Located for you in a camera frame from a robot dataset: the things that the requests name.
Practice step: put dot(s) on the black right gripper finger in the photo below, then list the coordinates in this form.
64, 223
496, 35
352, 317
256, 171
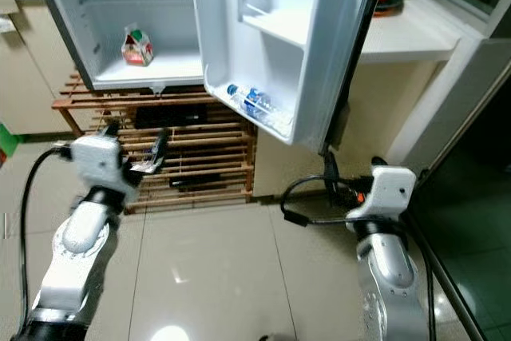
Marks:
332, 175

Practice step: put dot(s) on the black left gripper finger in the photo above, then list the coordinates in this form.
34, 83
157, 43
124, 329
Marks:
111, 129
162, 146

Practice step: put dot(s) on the red white milk carton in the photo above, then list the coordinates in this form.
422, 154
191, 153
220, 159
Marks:
137, 48

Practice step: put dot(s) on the clear water bottle blue label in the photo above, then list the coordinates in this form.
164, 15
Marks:
257, 102

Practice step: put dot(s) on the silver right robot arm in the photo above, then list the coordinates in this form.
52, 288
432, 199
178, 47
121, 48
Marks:
387, 277

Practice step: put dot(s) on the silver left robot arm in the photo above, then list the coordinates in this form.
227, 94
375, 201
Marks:
76, 261

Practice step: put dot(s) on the grey mini fridge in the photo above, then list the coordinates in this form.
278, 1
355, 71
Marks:
96, 37

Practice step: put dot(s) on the grey fridge door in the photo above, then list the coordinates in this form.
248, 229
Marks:
287, 5

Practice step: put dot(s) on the black flat object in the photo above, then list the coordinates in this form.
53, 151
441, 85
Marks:
168, 116

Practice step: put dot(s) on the wooden slat rack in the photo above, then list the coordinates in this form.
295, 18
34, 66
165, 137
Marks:
207, 149

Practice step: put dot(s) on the beige cabinet wooden top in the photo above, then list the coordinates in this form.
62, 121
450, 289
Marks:
40, 77

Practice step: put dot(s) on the green red box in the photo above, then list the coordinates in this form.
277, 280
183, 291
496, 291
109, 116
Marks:
8, 140

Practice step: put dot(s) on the orange plate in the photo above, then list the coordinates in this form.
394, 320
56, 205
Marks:
385, 11

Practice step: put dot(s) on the teal plate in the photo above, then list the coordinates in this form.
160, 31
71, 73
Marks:
389, 2

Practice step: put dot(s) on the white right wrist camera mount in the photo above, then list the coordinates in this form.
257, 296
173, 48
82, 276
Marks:
387, 193

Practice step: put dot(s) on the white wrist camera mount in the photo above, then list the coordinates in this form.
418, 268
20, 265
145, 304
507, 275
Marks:
100, 161
387, 193

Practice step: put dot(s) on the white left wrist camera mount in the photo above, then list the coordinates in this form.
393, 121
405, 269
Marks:
100, 161

